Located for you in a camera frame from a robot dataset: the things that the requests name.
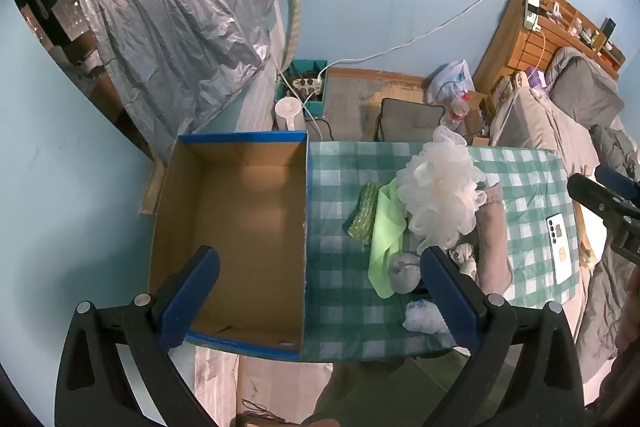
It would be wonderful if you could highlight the grey blanket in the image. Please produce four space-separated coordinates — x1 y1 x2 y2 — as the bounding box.
590 124 640 180

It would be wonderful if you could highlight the dark grey pillow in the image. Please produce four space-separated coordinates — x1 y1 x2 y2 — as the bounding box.
545 54 626 128

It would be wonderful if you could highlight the white mesh bath loofah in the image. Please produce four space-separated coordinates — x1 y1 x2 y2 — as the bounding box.
396 125 488 253

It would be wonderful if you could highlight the small brown cardboard box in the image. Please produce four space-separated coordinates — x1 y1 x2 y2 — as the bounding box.
465 92 493 145

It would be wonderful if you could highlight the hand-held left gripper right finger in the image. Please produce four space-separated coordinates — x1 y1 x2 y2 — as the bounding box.
420 246 586 427

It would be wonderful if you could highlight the white power cable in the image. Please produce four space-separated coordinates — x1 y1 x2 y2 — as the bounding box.
280 0 523 108

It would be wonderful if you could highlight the teal plastic crate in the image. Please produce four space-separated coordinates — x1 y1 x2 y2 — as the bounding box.
274 59 328 118

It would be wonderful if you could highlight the cardboard box with blue edges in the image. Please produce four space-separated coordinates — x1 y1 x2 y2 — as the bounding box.
148 131 312 354

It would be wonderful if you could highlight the grey soft cloth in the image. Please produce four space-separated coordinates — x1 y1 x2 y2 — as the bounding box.
389 251 423 295

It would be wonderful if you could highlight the pale pink towel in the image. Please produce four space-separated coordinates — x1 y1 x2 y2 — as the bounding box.
470 181 513 293

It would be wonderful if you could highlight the white and blue plastic bag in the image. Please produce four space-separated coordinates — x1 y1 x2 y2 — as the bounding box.
426 59 476 105

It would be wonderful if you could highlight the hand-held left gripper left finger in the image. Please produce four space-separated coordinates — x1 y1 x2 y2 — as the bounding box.
54 245 221 427

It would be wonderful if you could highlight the dark cluttered shelf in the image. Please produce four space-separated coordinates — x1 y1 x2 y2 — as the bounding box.
10 0 126 118

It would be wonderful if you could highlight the green checked tablecloth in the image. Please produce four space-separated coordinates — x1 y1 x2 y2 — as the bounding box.
300 139 588 363

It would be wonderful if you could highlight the silver foil tarp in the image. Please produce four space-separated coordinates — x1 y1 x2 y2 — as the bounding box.
45 0 301 162

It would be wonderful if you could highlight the grey seat cushion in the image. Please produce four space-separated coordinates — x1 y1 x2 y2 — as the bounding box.
376 98 446 142

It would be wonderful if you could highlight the white crumpled plastic bag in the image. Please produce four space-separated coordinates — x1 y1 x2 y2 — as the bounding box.
402 298 453 335

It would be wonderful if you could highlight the green textured sponge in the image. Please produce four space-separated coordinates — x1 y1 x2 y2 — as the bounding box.
343 182 383 242

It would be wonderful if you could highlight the light green cloth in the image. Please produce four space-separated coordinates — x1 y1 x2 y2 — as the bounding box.
368 181 412 299

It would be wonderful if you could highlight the beige bed cushion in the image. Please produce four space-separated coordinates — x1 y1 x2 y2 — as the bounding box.
492 84 601 168

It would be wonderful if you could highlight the person's leg in green pants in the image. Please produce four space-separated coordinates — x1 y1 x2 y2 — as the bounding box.
300 352 481 427

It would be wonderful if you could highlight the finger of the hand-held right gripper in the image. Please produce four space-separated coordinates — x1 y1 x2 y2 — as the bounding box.
595 164 640 208
567 173 640 233

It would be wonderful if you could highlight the white smartphone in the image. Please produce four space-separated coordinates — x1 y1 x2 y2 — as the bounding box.
546 213 573 285

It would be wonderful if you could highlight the white patterned cloth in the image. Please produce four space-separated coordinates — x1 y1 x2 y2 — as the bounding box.
448 243 478 279

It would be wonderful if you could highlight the clear bottle with red cap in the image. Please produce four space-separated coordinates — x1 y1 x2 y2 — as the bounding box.
447 91 473 122

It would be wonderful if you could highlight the wooden slatted headboard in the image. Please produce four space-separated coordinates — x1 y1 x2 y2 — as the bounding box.
472 0 626 102

